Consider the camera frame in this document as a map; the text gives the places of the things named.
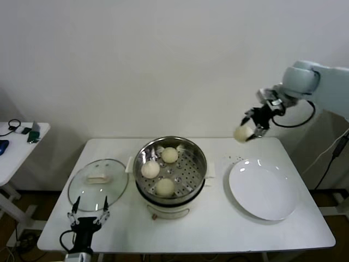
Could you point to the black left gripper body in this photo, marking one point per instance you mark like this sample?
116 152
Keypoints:
84 226

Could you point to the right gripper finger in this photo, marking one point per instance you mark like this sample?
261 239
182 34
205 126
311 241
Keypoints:
259 132
247 116

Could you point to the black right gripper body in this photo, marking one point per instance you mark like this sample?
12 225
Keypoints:
264 114

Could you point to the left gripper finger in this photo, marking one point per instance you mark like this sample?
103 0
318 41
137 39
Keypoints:
73 217
105 215

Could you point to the white steamed baozi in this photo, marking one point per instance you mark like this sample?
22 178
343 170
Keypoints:
150 169
170 155
242 133
165 187

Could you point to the round glass pot lid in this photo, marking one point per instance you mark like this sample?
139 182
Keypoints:
81 196

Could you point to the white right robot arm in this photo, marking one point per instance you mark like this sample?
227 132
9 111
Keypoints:
327 82

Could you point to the stainless steel steamer basket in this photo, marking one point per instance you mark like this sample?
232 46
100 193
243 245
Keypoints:
191 155

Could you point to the large white plate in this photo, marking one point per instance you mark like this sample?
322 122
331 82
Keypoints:
261 191

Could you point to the white side table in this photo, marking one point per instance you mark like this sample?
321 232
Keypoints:
16 155

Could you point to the green object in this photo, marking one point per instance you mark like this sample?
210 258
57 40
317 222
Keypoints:
34 135

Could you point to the grey card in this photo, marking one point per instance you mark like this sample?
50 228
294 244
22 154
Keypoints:
36 126

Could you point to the small black device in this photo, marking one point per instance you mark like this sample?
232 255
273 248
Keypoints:
26 130

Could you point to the blue object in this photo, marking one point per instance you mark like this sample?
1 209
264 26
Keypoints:
3 146

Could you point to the small white adapter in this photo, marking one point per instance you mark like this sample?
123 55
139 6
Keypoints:
19 130

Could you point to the white stand foot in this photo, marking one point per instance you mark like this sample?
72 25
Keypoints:
338 202

